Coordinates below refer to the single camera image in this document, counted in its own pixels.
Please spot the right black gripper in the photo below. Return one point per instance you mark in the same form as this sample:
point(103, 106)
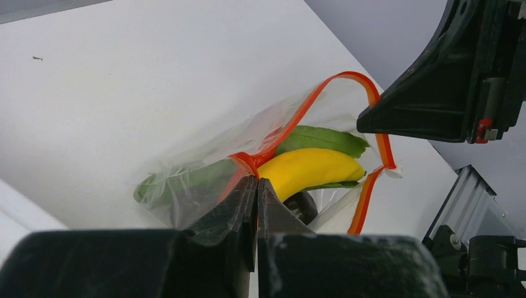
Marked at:
point(467, 84)

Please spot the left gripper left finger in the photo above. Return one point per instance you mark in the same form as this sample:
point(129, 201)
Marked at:
point(213, 257)

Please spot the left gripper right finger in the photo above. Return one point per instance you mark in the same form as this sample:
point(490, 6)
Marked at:
point(293, 261)

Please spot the dark mangosteen toy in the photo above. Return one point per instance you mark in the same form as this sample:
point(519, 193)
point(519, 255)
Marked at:
point(303, 206)

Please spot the green toy vegetable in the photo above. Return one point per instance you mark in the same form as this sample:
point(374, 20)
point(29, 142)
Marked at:
point(195, 185)

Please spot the yellow toy banana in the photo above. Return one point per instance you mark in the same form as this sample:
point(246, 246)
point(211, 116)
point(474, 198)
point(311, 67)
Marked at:
point(297, 170)

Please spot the clear zip top bag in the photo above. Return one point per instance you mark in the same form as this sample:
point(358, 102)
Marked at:
point(332, 104)

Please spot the white plastic bin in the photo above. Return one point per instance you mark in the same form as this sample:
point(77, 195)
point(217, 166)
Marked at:
point(20, 217)

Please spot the aluminium rail frame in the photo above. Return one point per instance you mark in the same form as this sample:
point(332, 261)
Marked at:
point(470, 209)

